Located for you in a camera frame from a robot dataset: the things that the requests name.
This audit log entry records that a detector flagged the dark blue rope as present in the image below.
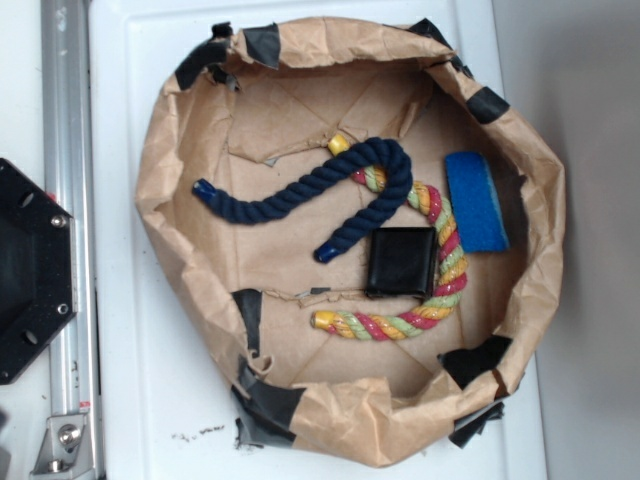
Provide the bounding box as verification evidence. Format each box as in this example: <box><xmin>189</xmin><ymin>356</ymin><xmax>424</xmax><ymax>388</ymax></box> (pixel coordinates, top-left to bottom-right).
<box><xmin>192</xmin><ymin>138</ymin><xmax>414</xmax><ymax>265</ymax></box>

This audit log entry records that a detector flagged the brown paper bag bin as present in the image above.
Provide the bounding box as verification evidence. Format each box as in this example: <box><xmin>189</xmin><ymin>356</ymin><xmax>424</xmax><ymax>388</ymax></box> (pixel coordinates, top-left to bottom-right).
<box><xmin>136</xmin><ymin>17</ymin><xmax>566</xmax><ymax>467</ymax></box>

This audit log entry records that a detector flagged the black square box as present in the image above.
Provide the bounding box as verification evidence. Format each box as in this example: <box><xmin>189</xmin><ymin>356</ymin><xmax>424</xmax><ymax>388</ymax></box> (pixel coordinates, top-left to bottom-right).
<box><xmin>365</xmin><ymin>227</ymin><xmax>438</xmax><ymax>299</ymax></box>

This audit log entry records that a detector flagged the blue sponge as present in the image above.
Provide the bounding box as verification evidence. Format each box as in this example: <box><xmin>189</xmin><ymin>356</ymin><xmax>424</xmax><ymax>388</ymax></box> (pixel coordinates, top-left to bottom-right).
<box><xmin>445</xmin><ymin>152</ymin><xmax>510</xmax><ymax>253</ymax></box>

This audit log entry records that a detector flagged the multicoloured twisted rope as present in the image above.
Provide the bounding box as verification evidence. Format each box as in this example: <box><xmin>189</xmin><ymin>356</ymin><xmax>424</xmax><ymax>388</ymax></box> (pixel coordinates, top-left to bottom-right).
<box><xmin>309</xmin><ymin>132</ymin><xmax>470</xmax><ymax>343</ymax></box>

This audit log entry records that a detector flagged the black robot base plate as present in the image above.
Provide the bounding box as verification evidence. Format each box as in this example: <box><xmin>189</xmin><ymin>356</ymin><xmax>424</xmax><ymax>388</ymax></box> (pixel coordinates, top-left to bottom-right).
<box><xmin>1</xmin><ymin>159</ymin><xmax>75</xmax><ymax>385</ymax></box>

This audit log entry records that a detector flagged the aluminium corner bracket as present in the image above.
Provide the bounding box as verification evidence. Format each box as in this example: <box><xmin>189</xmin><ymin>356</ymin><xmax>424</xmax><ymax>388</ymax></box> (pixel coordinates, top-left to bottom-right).
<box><xmin>29</xmin><ymin>413</ymin><xmax>93</xmax><ymax>479</ymax></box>

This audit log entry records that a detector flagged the aluminium extrusion rail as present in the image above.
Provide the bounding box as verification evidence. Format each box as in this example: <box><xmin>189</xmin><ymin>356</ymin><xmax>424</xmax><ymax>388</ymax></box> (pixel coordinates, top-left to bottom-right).
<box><xmin>41</xmin><ymin>1</ymin><xmax>106</xmax><ymax>479</ymax></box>

